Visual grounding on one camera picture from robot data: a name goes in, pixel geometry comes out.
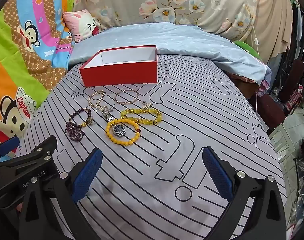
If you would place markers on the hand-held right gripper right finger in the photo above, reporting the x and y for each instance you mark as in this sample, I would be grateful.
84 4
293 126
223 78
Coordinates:
217 172

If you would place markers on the grey striped bed sheet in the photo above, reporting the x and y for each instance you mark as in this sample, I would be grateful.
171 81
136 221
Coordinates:
204 120

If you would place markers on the silver metal wristwatch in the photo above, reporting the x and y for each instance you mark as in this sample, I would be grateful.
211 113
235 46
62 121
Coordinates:
118 129

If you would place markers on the person's left hand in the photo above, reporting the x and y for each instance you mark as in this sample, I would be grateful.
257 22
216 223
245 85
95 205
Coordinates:
19 207

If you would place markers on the red plaid cloth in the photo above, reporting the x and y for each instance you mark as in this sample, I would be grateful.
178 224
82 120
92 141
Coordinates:
296 97

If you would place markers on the pink patterned cloth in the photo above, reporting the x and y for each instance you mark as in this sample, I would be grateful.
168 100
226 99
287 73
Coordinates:
263 88

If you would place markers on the rose gold bangle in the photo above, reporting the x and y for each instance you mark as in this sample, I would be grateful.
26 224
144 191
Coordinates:
115 96

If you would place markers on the hanging dark clothes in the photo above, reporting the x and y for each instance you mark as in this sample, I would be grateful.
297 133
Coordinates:
302 25

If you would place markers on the dark red chair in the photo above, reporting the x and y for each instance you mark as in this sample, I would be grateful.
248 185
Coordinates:
272 105

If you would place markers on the grey floral duvet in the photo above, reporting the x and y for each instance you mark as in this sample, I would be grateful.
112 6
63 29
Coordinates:
167 2

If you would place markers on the red cardboard box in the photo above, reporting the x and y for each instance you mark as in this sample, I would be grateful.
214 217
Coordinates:
121 73

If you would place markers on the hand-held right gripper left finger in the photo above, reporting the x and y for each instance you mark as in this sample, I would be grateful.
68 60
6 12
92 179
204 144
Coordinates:
88 172

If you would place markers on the light blue blanket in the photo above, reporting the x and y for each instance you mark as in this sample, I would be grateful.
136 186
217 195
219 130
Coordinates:
187 40

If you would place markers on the green plastic object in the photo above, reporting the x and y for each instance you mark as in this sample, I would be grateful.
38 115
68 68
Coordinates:
247 47

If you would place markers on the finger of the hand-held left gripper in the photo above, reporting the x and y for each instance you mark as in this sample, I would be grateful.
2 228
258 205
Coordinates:
45 146
7 146

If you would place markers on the beige curtain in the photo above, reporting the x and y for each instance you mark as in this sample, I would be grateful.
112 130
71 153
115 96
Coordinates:
272 22

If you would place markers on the pink bunny pillow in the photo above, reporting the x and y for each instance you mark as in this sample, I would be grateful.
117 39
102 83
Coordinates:
81 26

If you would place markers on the cartoon monkey blanket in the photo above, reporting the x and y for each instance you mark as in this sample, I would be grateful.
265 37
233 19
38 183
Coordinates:
29 55

